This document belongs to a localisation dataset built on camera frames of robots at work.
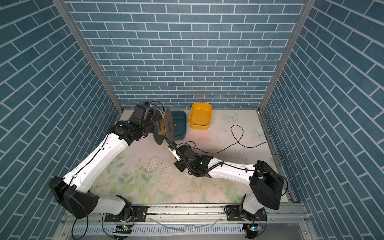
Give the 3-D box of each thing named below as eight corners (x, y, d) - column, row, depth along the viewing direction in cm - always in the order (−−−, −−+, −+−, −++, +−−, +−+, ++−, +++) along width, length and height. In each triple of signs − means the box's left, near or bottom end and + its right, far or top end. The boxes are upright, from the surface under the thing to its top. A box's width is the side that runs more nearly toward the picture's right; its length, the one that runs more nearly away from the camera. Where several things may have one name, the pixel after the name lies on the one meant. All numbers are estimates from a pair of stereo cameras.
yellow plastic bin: (188, 129, 110) (188, 124, 106) (190, 107, 126) (189, 102, 121) (212, 129, 111) (213, 124, 106) (211, 107, 126) (211, 102, 121)
